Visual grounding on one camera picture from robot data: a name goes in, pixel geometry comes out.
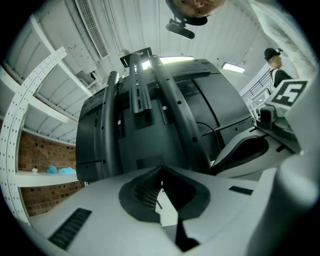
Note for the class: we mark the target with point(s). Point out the short ceiling light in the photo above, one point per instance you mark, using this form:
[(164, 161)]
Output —
[(233, 67)]

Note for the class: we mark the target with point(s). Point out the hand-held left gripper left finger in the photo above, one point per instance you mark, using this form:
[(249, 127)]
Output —
[(105, 225)]

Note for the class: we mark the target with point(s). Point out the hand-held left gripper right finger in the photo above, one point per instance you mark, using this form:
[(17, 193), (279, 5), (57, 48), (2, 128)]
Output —
[(225, 215)]

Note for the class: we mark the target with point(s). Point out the metal railing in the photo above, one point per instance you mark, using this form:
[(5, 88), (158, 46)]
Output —
[(257, 87)]

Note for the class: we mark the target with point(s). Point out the person's head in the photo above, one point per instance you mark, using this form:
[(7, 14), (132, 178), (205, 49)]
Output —
[(197, 7)]

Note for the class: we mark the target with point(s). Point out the small white crumpled item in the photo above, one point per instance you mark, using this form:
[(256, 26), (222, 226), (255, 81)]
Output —
[(34, 170)]

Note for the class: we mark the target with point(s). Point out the white metal shelf rack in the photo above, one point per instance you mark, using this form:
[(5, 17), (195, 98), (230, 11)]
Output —
[(30, 100)]

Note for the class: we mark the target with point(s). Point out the blue cloth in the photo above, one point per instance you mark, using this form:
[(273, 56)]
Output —
[(52, 169), (67, 171)]

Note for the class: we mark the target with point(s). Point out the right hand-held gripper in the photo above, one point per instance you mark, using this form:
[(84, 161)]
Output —
[(302, 120)]

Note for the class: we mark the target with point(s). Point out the black screen stand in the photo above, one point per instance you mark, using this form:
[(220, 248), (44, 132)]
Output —
[(172, 105)]

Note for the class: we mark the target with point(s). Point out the person's right forearm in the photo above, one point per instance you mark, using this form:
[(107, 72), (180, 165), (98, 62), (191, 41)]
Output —
[(282, 27)]

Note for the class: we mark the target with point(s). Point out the long ceiling light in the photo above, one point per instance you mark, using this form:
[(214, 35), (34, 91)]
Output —
[(175, 60)]

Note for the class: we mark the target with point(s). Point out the black head camera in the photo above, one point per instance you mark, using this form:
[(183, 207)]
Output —
[(181, 29)]

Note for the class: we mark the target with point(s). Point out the white ceiling air vent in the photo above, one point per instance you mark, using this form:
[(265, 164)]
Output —
[(93, 27)]

